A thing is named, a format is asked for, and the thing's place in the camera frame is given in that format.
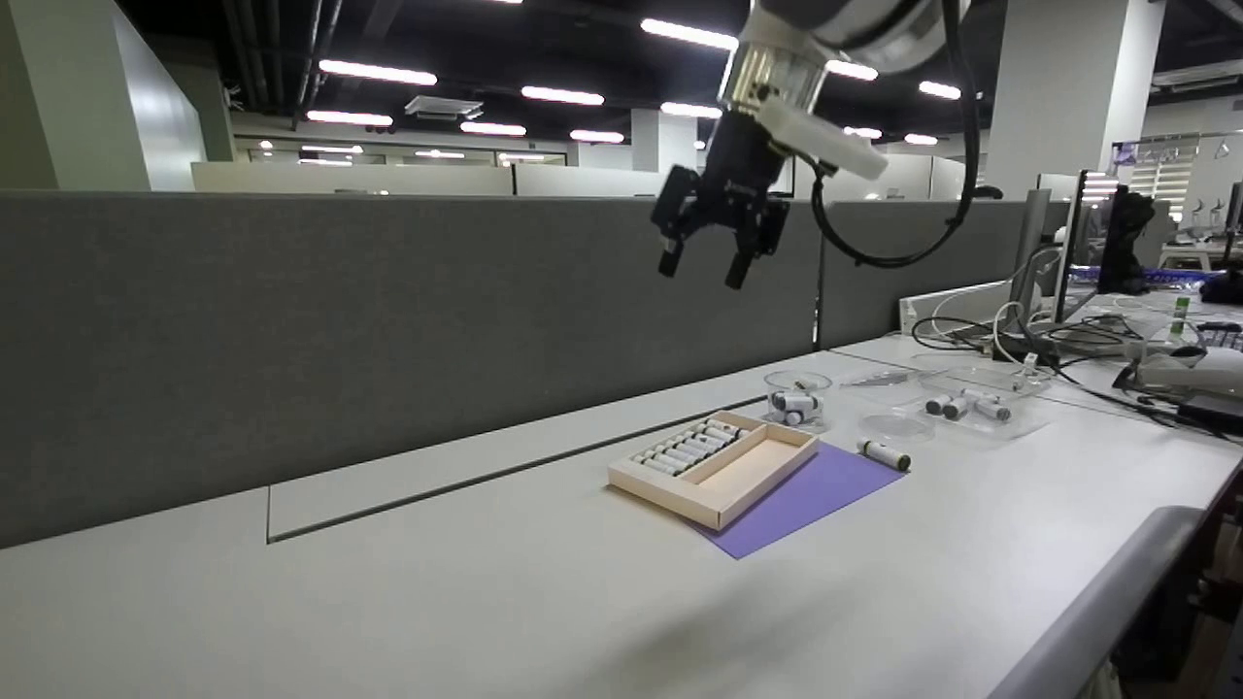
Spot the wooden block board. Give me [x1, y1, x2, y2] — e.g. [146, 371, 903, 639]
[602, 409, 823, 535]

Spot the white office partition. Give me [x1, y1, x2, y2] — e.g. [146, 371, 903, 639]
[189, 156, 731, 203]

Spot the clear pen-like tube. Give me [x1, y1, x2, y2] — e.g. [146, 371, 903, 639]
[839, 367, 915, 393]

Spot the thin dark monitor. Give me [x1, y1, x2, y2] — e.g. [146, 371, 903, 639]
[1047, 167, 1095, 327]

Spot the tangled cable bundle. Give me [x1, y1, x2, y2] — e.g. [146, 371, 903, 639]
[909, 284, 1175, 380]

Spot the short gray partition panel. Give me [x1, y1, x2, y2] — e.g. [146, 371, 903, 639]
[815, 195, 1081, 350]

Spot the gray monitor stand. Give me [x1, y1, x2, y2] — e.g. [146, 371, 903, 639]
[1015, 185, 1055, 331]

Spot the small white green-capped bottle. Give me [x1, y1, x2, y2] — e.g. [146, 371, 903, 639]
[1164, 293, 1197, 354]

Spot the purple paper mat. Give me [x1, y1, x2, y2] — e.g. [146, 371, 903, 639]
[701, 444, 909, 561]

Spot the clear glass bowl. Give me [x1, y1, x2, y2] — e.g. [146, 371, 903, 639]
[762, 367, 833, 431]

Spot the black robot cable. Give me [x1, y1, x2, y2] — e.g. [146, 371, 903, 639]
[805, 0, 1009, 270]

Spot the black flat desk device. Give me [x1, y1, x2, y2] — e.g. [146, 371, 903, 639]
[1107, 347, 1243, 444]

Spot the white power strip box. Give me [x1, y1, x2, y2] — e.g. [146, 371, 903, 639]
[897, 274, 1022, 347]

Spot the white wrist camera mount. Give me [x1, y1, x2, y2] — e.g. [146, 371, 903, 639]
[754, 84, 893, 182]

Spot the large clear petri dish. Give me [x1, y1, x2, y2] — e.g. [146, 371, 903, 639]
[890, 367, 1055, 447]

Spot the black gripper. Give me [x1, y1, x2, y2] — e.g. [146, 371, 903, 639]
[650, 107, 791, 291]

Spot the long gray partition panel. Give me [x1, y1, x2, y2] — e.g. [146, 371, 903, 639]
[0, 191, 827, 556]

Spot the black office chair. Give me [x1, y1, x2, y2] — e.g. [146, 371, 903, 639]
[1095, 182, 1160, 299]

